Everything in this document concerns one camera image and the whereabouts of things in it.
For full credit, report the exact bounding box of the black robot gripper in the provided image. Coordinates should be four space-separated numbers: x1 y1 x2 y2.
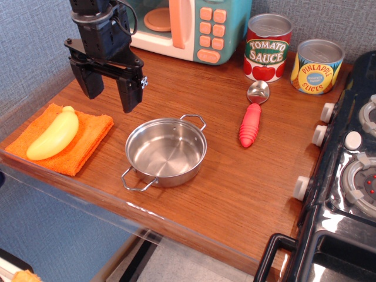
65 5 147 113

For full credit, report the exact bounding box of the stainless steel pot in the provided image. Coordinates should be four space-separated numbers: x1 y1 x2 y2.
121 114 207 192

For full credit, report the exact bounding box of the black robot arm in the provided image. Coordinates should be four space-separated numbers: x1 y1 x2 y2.
65 1 147 113

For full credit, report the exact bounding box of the orange towel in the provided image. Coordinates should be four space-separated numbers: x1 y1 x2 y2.
5 103 114 176

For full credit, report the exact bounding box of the yellow toy banana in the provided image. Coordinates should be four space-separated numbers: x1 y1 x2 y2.
26 106 79 160

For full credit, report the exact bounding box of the orange microwave turntable plate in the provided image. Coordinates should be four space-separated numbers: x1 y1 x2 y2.
143 7 171 32

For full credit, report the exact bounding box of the toy microwave teal and white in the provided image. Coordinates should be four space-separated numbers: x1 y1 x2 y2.
129 1 252 65

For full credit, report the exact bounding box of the tomato sauce can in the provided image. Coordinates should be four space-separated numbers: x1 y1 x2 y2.
243 14 293 82

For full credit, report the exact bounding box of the pineapple slices can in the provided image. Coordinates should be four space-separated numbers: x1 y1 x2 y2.
290 39 345 95

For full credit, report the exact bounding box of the orange object bottom left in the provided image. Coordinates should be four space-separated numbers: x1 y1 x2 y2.
11 270 42 282

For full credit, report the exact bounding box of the white stove knob middle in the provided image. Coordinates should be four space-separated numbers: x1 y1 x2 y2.
311 125 327 147

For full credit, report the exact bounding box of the white stove knob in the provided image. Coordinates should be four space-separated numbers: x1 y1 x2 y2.
311 125 327 147
320 103 335 123
293 176 310 202

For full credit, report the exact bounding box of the white stove knob bottom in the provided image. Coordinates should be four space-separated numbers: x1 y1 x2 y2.
293 176 310 202

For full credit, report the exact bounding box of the white stove knob top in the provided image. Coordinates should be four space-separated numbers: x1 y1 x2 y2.
320 103 335 123

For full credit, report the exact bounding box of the black toy stove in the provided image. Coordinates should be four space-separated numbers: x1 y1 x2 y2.
254 51 375 281

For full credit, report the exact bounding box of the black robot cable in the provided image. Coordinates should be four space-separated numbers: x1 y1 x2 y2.
110 0 139 36

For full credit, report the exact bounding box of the red handled metal scoop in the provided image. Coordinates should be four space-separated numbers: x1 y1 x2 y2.
239 80 270 147

